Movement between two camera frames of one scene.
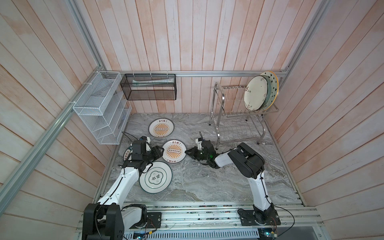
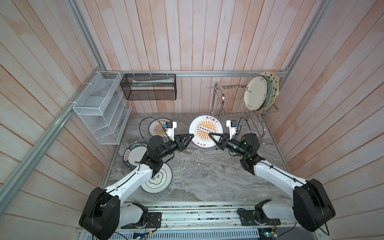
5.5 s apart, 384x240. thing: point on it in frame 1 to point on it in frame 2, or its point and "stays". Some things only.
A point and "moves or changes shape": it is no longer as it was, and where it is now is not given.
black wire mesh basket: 149,86 stays
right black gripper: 192,154 to 224,141
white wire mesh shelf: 104,108 stays
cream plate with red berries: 257,93 stays
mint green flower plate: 269,88 stays
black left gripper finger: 159,150 to 181,137
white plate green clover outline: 157,178 stays
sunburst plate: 174,151 moves or changes shape
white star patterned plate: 274,85 stays
